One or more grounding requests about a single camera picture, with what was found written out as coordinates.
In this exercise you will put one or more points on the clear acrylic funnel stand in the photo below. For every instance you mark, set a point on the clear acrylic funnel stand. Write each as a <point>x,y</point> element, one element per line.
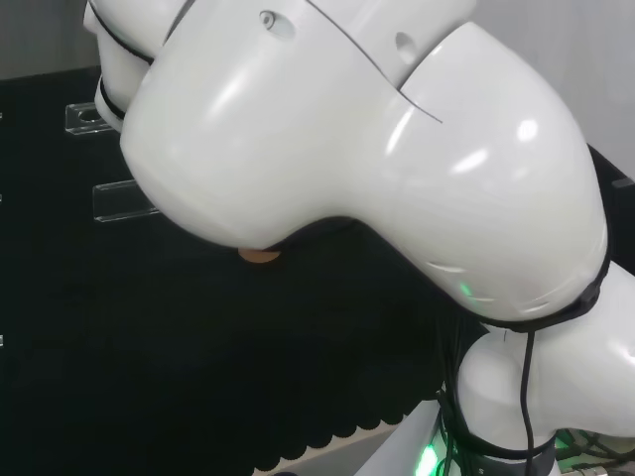
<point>124,203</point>

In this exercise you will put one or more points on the black bench cloth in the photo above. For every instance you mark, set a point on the black bench cloth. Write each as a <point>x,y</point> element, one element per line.
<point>149,347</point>

